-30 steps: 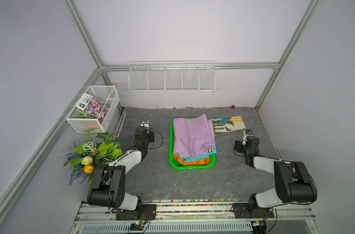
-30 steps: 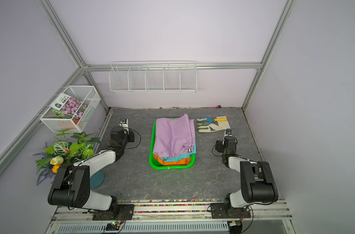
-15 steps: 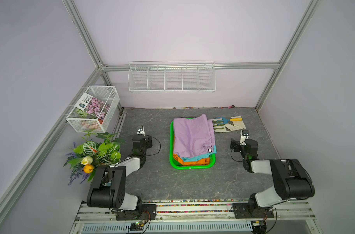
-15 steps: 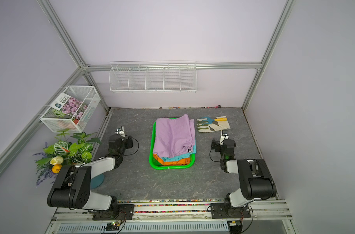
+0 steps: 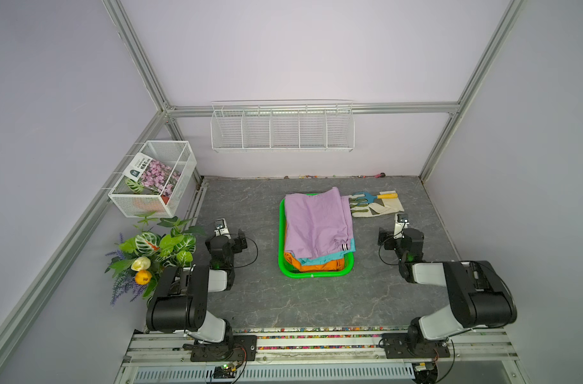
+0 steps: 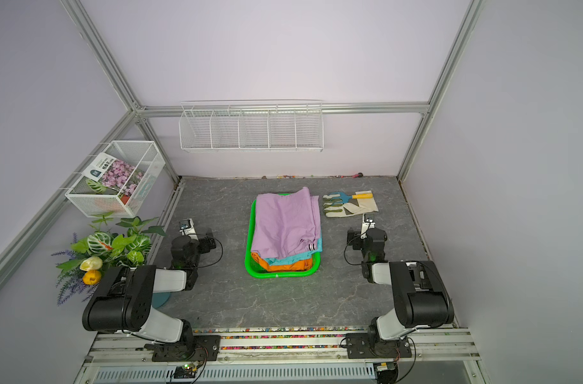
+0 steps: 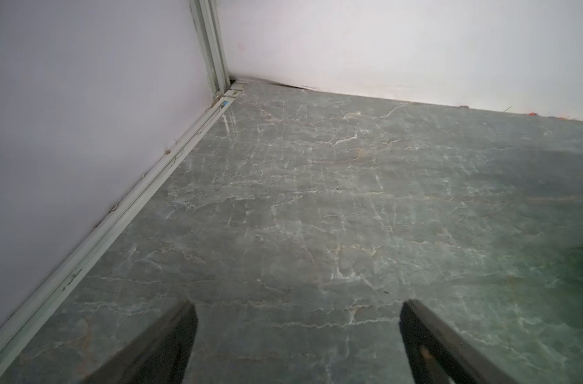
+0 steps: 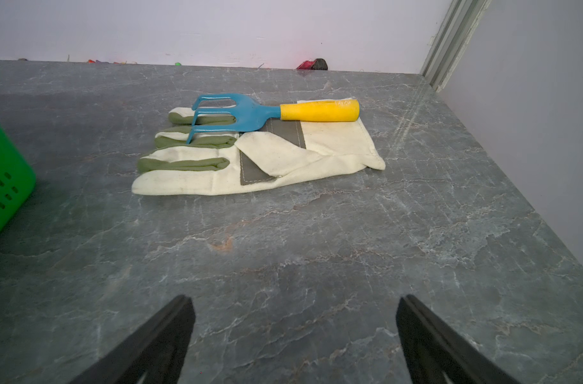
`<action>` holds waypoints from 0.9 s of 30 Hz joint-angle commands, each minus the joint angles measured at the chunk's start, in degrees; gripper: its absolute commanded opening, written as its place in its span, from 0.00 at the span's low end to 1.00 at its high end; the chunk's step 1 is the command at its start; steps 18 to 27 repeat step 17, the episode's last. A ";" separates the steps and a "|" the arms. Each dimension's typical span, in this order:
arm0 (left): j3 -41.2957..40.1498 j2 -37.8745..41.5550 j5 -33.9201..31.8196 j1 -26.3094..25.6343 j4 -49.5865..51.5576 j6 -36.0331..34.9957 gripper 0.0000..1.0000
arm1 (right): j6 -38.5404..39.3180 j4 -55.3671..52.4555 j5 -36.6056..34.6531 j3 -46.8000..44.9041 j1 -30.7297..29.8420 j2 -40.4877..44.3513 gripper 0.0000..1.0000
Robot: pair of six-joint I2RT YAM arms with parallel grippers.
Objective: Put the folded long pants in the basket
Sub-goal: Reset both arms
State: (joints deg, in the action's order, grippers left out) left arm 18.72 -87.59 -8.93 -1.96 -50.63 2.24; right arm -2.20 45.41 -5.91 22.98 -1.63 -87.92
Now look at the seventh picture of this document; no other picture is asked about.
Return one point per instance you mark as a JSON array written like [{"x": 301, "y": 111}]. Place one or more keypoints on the aluminium floor edge rail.
[{"x": 17, "y": 332}]

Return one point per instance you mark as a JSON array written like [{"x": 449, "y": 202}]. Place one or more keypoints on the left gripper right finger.
[{"x": 437, "y": 354}]

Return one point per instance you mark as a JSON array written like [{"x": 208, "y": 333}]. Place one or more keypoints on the aluminium frame corner post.
[{"x": 207, "y": 27}]

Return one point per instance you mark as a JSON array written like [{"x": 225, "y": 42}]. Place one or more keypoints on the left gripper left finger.
[{"x": 159, "y": 355}]

